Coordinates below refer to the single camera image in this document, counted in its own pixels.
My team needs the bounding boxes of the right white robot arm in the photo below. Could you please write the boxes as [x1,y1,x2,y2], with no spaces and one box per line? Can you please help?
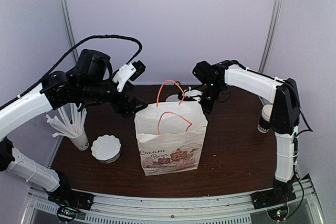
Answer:
[193,60,300,204]

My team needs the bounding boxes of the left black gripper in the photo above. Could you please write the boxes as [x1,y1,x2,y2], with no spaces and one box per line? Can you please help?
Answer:
[78,74,149,118]

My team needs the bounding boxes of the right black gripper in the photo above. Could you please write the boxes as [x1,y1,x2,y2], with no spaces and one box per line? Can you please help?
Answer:
[192,82,224,124]

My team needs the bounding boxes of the white cup holding straws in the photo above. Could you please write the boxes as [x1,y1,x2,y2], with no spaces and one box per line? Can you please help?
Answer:
[68,127,89,151]

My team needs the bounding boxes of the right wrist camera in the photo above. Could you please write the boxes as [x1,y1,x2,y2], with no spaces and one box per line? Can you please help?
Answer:
[177,87,203,102]

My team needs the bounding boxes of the aluminium front rail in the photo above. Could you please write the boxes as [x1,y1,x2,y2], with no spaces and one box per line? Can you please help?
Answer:
[22,178,322,224]

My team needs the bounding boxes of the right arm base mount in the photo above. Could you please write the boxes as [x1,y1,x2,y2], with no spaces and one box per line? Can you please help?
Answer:
[250,189,296,210]

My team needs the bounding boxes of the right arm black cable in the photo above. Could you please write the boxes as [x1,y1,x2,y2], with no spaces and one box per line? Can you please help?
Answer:
[288,79,313,137]

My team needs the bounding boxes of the aluminium frame post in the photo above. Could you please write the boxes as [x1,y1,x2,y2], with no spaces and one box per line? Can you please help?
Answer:
[54,0,89,91]
[258,0,283,74]

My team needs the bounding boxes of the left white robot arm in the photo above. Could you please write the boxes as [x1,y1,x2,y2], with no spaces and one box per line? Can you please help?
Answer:
[1,49,147,205]

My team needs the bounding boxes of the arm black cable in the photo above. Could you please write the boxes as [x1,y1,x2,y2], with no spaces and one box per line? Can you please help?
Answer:
[288,79,313,137]
[0,34,143,112]

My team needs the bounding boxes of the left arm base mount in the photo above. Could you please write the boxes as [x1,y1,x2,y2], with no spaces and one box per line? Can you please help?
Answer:
[46,189,94,210]

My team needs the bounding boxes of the white ceramic bowl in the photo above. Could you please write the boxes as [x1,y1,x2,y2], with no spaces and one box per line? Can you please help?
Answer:
[165,94,183,103]

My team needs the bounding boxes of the white fluted dish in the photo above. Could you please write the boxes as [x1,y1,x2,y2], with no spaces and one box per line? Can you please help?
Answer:
[91,134,122,164]

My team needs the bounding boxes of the white paper takeout bag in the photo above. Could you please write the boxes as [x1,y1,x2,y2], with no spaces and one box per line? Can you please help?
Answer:
[134,89,208,176]

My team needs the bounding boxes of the left aluminium frame post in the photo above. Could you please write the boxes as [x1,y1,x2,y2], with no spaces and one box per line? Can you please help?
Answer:
[54,0,89,91]

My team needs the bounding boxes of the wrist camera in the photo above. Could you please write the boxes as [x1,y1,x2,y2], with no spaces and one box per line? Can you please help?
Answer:
[177,87,203,102]
[112,61,146,92]

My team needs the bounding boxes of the bundle of wrapped straws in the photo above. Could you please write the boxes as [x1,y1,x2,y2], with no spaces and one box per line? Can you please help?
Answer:
[46,103,87,139]

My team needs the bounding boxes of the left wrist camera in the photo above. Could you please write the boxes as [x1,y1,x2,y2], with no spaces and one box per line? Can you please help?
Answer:
[112,61,146,92]

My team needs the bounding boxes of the right aluminium frame post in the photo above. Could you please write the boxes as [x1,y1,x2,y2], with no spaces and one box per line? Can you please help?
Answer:
[258,0,283,74]

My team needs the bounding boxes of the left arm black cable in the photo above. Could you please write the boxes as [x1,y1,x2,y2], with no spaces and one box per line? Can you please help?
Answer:
[0,34,143,112]

